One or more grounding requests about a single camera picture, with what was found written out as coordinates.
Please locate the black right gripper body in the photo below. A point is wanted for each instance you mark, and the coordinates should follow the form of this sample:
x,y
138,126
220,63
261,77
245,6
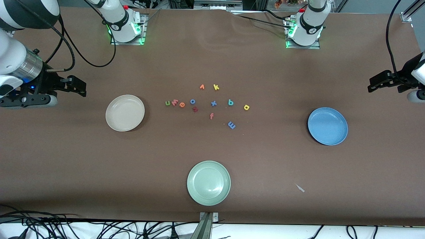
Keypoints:
x,y
47,82

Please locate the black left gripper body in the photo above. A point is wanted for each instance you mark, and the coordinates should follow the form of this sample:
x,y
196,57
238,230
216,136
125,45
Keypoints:
x,y
403,77

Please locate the pink foam letter w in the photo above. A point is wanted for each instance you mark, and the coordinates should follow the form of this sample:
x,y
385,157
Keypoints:
x,y
175,102

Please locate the blue foam letter m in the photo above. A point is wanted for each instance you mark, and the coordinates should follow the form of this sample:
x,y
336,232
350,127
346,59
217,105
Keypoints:
x,y
231,125

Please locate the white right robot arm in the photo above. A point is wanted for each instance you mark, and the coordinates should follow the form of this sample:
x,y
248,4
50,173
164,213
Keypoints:
x,y
10,53

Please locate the beige brown plate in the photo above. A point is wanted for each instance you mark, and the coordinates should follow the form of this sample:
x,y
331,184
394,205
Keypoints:
x,y
124,113

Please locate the blue plate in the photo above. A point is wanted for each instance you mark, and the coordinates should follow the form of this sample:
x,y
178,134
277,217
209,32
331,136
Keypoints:
x,y
327,126

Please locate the orange dried plant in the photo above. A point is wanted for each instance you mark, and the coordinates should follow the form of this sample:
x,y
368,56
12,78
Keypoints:
x,y
278,4

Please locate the green plate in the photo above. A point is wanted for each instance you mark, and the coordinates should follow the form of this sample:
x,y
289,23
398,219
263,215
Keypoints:
x,y
208,183

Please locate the aluminium frame post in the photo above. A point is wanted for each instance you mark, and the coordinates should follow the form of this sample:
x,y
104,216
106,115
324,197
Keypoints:
x,y
406,16

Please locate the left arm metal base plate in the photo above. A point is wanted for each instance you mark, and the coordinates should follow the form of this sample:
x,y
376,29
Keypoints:
x,y
317,45

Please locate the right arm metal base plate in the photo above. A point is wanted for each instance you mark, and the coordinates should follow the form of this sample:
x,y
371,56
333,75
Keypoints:
x,y
143,30

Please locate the silver aluminium frame rail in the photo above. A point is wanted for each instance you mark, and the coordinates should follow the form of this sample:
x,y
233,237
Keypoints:
x,y
217,4

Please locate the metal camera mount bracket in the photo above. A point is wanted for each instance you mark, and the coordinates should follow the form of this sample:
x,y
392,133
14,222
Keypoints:
x,y
206,229

